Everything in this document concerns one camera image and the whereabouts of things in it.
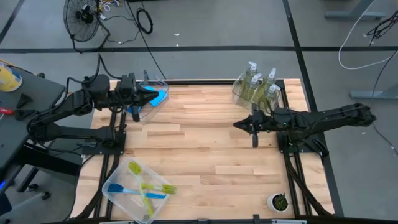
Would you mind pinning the yellow soap pump bottle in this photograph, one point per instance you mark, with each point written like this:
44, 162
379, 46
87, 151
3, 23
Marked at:
268, 81
267, 99
248, 79
253, 88

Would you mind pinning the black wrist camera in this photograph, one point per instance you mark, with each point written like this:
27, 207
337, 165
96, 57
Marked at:
127, 85
258, 115

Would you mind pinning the yellow canister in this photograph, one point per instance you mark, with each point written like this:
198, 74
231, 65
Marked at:
7, 79

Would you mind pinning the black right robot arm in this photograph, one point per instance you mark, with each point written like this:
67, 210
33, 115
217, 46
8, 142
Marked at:
326, 118

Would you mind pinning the dark grey side table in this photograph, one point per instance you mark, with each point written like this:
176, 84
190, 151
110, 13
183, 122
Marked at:
34, 90

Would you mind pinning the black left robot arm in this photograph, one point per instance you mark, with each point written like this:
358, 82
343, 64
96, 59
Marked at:
71, 107

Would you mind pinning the yellow-green dish brush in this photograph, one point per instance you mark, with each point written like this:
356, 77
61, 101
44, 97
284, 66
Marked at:
169, 189
135, 168

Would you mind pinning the black clamp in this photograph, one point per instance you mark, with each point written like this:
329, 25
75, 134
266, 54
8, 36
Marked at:
25, 114
23, 100

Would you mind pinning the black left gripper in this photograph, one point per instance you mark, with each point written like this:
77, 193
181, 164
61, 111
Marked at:
136, 115

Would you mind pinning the black floor fan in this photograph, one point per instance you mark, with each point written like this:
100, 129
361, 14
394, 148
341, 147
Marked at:
81, 17

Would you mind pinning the small plant in white pot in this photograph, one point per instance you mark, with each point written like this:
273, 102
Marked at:
280, 202

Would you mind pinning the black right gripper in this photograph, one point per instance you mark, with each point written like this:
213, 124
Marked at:
267, 126

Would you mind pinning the small clear plastic bin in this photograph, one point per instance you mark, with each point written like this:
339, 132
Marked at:
235, 93
152, 113

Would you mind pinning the blue dish brush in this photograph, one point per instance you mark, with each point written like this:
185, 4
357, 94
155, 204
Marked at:
115, 188

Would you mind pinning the large clear plastic tub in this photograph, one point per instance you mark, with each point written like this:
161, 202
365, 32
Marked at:
124, 202

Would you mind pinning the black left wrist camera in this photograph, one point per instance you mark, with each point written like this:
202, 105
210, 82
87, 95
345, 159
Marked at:
127, 85

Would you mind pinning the desk with grey legs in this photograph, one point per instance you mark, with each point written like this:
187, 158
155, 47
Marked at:
354, 14

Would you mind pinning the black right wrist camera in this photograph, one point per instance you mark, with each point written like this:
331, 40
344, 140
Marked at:
258, 115

